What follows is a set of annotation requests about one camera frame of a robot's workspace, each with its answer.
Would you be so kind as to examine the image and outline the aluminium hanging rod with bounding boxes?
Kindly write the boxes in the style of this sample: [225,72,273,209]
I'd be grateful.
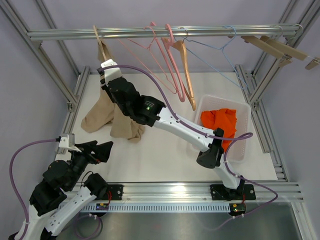
[27,23,303,41]

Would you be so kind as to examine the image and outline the orange t shirt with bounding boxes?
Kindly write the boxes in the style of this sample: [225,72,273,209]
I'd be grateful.
[200,108,237,138]

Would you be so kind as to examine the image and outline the wooden hanger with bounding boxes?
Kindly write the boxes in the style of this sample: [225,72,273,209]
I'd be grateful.
[173,40,197,111]

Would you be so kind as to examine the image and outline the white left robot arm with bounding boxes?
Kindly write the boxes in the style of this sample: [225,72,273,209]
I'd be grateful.
[9,137,114,240]

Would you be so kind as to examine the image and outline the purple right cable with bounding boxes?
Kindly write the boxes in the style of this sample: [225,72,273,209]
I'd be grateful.
[98,64,280,231]

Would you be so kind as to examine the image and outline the white slotted cable duct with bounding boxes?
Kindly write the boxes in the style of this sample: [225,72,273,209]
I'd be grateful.
[80,202,231,213]

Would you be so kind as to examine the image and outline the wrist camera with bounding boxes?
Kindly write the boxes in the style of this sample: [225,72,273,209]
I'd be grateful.
[97,59,123,85]
[58,133,82,153]

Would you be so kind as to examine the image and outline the purple cable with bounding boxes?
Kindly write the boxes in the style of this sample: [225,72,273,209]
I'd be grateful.
[9,138,103,240]
[98,64,280,231]

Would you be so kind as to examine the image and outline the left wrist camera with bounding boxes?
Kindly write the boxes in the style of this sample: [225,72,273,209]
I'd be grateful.
[58,133,82,153]

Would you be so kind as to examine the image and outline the thin pink wire hanger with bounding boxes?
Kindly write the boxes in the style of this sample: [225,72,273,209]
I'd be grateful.
[117,21,178,94]

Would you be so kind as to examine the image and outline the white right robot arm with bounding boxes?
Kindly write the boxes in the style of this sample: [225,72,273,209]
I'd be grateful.
[100,76,245,201]

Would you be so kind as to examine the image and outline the white plastic basket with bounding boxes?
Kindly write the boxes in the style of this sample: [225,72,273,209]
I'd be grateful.
[193,95,251,163]

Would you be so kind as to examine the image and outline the beige hanger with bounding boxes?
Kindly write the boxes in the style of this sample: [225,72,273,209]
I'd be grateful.
[93,25,108,63]

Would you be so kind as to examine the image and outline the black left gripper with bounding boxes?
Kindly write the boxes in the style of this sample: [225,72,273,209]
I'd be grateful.
[66,140,113,190]

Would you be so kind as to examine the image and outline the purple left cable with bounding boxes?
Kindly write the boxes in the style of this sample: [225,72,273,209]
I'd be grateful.
[9,138,103,240]

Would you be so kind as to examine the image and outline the aluminium front rail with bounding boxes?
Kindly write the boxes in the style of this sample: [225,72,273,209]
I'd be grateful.
[120,181,304,203]

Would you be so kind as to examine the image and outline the wooden hangers at right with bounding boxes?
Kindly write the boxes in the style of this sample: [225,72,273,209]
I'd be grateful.
[241,35,320,70]

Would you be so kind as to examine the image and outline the thick pink plastic hanger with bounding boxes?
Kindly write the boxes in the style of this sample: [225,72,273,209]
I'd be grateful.
[161,24,186,103]

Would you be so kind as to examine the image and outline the beige garment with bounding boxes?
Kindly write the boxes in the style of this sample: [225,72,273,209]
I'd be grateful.
[80,41,145,145]

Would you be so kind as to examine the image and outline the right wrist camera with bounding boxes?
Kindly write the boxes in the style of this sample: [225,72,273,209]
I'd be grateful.
[97,59,123,85]

